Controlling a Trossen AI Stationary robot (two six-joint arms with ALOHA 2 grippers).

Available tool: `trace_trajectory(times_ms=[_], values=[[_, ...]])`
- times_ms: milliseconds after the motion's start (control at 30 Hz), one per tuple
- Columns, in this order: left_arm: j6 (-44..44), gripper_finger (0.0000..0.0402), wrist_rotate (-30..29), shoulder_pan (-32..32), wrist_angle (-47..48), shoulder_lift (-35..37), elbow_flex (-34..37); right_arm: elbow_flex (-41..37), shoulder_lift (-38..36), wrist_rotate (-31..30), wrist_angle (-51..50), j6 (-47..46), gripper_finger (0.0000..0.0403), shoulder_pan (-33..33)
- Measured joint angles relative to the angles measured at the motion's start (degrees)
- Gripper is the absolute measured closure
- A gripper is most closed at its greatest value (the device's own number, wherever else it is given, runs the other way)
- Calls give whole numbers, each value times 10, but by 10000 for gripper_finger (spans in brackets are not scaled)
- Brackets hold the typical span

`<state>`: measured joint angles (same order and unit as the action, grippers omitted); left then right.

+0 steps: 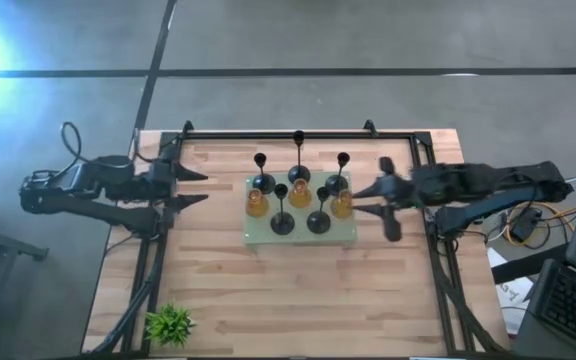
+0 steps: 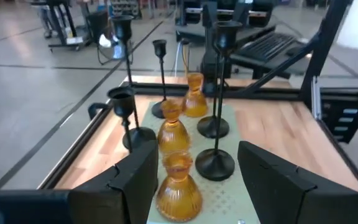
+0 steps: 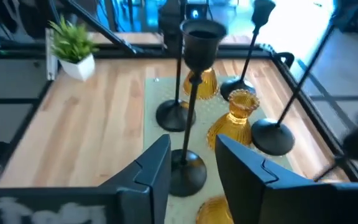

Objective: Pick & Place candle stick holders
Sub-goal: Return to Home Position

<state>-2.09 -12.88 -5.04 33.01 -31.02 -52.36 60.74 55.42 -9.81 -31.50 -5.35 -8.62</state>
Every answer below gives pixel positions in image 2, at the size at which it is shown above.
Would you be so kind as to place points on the red parts bin rack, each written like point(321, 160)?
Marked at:
point(126, 7)

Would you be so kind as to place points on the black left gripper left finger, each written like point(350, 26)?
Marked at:
point(104, 205)

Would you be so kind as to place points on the black diagonal frame brace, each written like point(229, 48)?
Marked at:
point(278, 69)

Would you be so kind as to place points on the amber glass candle holder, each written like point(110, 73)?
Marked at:
point(194, 102)
point(179, 196)
point(172, 137)

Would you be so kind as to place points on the black computer mouse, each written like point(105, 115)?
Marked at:
point(294, 51)

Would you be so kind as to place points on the black wheeled cart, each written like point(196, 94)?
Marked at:
point(70, 40)

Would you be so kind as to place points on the black keyboard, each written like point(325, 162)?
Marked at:
point(266, 46)

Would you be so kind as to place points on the black bin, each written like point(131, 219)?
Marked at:
point(96, 25)

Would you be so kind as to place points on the black desk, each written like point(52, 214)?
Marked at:
point(250, 67)

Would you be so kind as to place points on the black frame post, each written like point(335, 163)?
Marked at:
point(325, 46)

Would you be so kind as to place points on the black floor fan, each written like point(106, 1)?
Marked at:
point(110, 46)

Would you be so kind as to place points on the black slotted box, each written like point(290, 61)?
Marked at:
point(331, 124)

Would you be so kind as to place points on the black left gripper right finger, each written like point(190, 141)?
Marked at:
point(291, 202)

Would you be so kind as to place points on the silver aluminium extrusion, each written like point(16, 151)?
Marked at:
point(315, 99)

